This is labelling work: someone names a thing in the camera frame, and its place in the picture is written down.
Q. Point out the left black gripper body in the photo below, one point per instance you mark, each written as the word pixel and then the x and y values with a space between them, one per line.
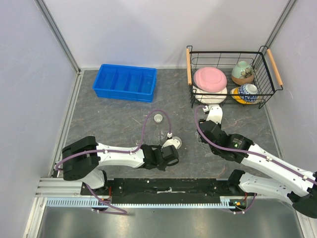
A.
pixel 162 166

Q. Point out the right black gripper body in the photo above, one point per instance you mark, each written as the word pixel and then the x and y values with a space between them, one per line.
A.
pixel 214 150

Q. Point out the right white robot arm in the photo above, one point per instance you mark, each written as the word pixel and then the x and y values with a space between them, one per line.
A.
pixel 285 181

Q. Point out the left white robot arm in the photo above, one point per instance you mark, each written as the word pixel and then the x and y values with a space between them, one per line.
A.
pixel 83 160

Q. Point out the clear acrylic tube rack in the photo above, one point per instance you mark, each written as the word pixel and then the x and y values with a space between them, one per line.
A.
pixel 203 146

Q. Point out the white evaporating dish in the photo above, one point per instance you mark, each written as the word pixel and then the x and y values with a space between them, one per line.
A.
pixel 177 142

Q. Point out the white bowl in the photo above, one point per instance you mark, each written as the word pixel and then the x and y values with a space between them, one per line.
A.
pixel 208 97

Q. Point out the small white crucible cup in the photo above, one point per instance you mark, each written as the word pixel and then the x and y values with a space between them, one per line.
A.
pixel 158 118

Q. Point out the yellow bowl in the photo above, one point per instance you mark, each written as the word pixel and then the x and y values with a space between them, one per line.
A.
pixel 234 94

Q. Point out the pink plate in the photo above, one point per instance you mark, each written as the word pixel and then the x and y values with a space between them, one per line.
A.
pixel 210 79

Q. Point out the blue patterned bowl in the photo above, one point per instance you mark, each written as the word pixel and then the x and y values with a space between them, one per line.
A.
pixel 248 93

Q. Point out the green brown ceramic bowl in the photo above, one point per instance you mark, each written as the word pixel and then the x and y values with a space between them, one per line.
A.
pixel 242 73

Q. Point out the blue plastic divided bin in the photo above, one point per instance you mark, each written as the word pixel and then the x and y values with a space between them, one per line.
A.
pixel 123 82

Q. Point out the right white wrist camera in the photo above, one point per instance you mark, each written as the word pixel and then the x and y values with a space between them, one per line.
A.
pixel 214 113

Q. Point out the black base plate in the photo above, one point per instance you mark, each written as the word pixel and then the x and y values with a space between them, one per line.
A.
pixel 167 190

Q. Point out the black wire dish basket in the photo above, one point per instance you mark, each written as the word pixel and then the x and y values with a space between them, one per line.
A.
pixel 229 77

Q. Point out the grey slotted cable duct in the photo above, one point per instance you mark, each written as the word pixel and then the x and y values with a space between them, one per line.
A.
pixel 94 203

